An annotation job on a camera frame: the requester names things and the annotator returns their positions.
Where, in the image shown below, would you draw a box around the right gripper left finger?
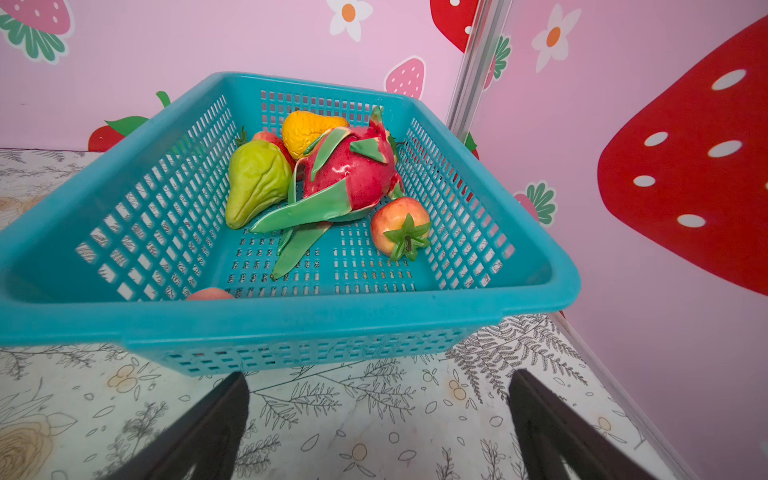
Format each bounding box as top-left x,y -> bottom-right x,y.
108,372 -> 249,479

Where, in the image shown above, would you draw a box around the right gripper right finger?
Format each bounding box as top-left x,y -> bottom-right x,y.
508,369 -> 652,479

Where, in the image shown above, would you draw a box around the small red fake fruit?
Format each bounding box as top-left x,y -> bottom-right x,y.
252,131 -> 296,170

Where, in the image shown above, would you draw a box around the small peach fake fruit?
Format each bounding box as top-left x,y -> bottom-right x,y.
186,287 -> 234,301

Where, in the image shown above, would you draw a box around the red fake apple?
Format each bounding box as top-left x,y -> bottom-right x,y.
371,197 -> 432,261

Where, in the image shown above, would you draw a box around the green fake pear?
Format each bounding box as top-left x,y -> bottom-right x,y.
225,140 -> 293,230

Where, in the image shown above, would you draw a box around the pink fake dragon fruit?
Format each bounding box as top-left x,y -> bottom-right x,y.
250,106 -> 405,280

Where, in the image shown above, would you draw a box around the orange yellow fake mango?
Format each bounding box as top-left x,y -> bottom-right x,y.
282,111 -> 349,160

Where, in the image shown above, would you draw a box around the teal plastic basket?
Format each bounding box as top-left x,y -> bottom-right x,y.
1,73 -> 581,375

